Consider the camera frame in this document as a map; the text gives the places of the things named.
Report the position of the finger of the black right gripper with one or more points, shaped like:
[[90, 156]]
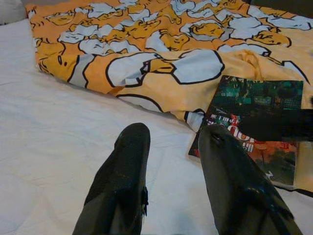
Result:
[[274, 127]]

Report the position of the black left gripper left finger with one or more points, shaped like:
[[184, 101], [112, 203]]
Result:
[[117, 191]]

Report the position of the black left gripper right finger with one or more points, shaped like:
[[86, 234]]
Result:
[[234, 191]]

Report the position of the dark green orange book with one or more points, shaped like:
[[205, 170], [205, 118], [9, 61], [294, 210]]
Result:
[[256, 98]]

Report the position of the white mattress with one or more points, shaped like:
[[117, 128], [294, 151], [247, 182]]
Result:
[[49, 122]]

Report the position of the yellow duck print blanket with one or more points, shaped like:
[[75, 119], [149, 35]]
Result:
[[171, 98]]

